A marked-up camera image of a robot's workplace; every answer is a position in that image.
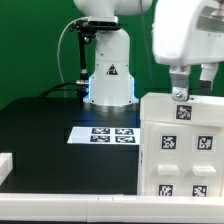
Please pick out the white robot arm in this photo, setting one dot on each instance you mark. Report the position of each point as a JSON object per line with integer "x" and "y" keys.
{"x": 111, "y": 85}

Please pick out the white door panel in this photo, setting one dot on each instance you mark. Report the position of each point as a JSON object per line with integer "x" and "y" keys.
{"x": 165, "y": 159}
{"x": 204, "y": 162}

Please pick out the white front fence rail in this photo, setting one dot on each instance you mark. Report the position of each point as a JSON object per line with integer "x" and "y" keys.
{"x": 111, "y": 208}

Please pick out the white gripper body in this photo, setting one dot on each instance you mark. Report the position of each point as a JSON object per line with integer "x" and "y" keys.
{"x": 188, "y": 32}

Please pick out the white fence rail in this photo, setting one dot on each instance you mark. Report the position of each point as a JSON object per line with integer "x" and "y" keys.
{"x": 111, "y": 208}
{"x": 6, "y": 165}

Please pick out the white cabinet body box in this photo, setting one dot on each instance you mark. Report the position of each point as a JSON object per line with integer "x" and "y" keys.
{"x": 143, "y": 159}

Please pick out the white base tag sheet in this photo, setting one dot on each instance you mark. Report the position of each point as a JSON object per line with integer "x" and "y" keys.
{"x": 104, "y": 135}

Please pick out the small white tagged box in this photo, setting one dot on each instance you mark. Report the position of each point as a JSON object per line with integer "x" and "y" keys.
{"x": 198, "y": 110}

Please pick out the black camera on stand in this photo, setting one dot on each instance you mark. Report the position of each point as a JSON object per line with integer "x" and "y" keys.
{"x": 87, "y": 27}

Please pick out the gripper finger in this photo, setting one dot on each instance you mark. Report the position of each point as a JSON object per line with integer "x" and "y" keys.
{"x": 179, "y": 76}
{"x": 208, "y": 74}

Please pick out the white left fence rail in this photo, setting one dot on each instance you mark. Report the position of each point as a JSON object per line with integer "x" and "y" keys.
{"x": 6, "y": 165}

